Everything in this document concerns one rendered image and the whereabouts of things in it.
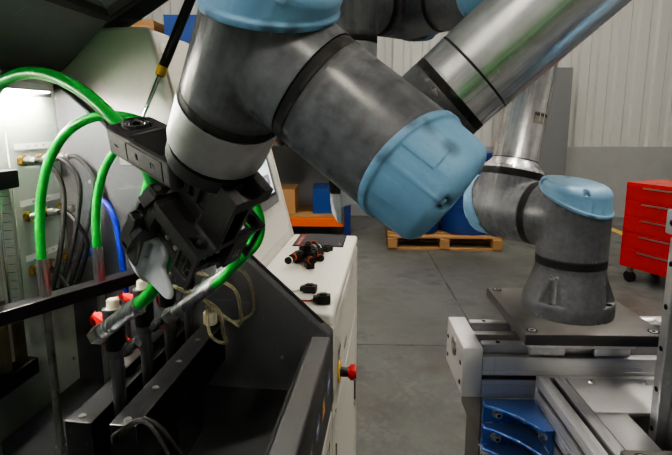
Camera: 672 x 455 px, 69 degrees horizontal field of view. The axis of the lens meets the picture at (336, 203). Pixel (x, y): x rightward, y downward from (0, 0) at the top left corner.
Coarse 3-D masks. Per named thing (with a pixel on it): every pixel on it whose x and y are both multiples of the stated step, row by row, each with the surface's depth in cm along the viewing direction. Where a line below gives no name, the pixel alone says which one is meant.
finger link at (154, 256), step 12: (156, 240) 44; (144, 252) 45; (156, 252) 45; (132, 264) 46; (144, 264) 47; (156, 264) 45; (144, 276) 48; (156, 276) 46; (168, 276) 46; (156, 288) 47; (168, 288) 46
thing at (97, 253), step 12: (108, 156) 80; (108, 168) 80; (96, 180) 81; (96, 192) 81; (96, 204) 81; (96, 216) 82; (96, 228) 82; (96, 240) 82; (96, 252) 82; (96, 264) 83; (240, 264) 80; (96, 276) 83; (216, 276) 81
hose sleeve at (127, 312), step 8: (136, 296) 53; (128, 304) 53; (120, 312) 53; (128, 312) 53; (136, 312) 53; (104, 320) 55; (112, 320) 54; (120, 320) 54; (128, 320) 54; (96, 328) 56; (104, 328) 55; (112, 328) 55; (104, 336) 56
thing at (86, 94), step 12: (12, 72) 56; (24, 72) 55; (36, 72) 54; (48, 72) 54; (60, 72) 54; (0, 84) 58; (60, 84) 53; (72, 84) 52; (84, 96) 51; (96, 96) 51; (96, 108) 51; (108, 108) 50; (108, 120) 50; (120, 120) 50; (156, 180) 49; (168, 252) 49; (168, 264) 50; (144, 300) 52
